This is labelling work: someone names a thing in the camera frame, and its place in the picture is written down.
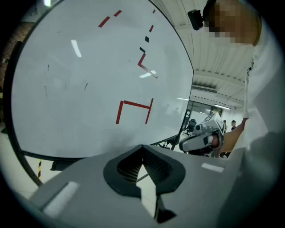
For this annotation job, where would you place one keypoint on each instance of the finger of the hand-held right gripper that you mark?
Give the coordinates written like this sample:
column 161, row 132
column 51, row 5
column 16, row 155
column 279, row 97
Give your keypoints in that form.
column 193, row 143

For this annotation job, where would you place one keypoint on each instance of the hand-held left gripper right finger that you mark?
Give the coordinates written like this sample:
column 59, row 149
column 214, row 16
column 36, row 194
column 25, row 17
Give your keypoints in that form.
column 200, row 189

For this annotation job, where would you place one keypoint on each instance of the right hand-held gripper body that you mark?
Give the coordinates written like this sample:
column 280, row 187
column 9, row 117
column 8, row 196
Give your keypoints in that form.
column 214, row 124

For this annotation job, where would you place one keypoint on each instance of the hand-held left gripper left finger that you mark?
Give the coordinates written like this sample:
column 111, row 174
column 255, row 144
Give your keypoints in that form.
column 89, row 189

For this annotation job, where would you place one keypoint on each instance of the person's right forearm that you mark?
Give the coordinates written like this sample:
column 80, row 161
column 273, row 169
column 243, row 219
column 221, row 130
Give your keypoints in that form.
column 233, row 133

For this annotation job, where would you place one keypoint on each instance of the person's right hand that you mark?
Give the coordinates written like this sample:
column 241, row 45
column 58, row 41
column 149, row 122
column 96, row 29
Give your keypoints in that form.
column 215, row 142

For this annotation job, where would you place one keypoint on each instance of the black office chair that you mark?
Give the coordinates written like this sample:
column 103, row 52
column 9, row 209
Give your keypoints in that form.
column 192, row 124

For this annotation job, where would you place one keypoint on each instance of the ceiling light strip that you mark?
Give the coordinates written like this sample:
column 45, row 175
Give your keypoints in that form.
column 222, row 107

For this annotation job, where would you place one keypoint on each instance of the ceiling air vent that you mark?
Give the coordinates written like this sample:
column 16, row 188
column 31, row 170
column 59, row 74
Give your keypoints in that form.
column 204, row 88

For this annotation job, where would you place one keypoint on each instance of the yellow black striped tape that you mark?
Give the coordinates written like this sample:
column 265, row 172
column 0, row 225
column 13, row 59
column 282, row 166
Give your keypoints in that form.
column 39, row 169

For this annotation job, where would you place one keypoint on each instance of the person's white shirt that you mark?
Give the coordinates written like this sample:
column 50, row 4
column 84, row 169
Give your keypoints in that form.
column 265, row 89

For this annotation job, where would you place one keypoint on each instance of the person's head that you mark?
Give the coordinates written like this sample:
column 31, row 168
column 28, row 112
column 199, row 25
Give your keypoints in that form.
column 233, row 22

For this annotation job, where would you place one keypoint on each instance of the red tape bracket shape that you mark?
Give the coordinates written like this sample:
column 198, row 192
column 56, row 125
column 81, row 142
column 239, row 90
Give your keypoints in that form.
column 119, row 112

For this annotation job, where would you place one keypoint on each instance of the black head-mounted camera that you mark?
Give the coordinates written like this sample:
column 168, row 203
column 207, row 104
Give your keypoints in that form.
column 195, row 19

